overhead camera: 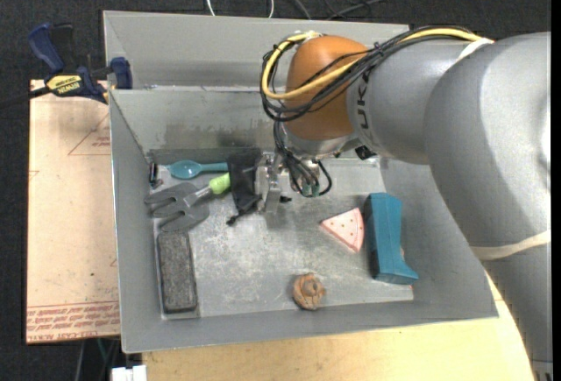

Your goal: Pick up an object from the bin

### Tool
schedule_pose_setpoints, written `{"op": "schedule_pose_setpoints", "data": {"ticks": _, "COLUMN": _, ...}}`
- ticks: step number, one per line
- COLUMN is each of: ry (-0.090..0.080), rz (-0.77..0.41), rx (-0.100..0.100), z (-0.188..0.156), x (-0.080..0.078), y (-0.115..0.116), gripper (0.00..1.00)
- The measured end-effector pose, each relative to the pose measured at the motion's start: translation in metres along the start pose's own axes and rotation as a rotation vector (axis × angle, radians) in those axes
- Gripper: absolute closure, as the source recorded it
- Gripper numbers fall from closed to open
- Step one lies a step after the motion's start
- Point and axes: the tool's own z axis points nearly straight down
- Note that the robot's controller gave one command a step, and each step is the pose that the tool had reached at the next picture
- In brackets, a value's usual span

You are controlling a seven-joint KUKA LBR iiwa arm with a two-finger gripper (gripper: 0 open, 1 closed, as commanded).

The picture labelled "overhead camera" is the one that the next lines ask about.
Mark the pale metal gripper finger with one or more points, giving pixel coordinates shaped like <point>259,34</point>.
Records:
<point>261,200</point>
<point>275,208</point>

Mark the grey metal bin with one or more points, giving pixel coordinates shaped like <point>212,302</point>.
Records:
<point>245,265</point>

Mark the pink triangular wedge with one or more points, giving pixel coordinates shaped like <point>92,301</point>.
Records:
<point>348,228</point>

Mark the teal plastic spoon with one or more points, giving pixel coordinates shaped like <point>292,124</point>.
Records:
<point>188,169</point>

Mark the brown swirl toy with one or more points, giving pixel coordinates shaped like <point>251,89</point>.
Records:
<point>308,291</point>

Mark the dark grey flat block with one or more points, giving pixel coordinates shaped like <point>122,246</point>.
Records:
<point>177,272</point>

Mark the teal box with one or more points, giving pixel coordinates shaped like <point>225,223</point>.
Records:
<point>385,234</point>

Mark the brown cardboard board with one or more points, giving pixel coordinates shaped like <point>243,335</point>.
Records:
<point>70,213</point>

